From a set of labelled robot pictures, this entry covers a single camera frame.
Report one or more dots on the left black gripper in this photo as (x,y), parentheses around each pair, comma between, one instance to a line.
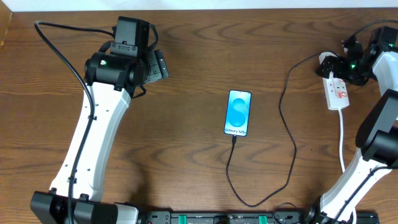
(158,66)

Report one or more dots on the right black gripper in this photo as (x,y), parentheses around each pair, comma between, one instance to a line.
(329,65)

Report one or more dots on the blue Galaxy smartphone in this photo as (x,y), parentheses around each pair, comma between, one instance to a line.
(237,113)

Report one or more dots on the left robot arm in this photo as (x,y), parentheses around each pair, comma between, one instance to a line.
(112,74)

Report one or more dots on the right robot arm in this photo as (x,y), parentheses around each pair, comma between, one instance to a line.
(376,139)

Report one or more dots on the white power strip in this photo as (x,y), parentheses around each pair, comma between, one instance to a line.
(335,89)

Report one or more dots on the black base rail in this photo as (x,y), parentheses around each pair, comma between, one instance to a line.
(289,216)

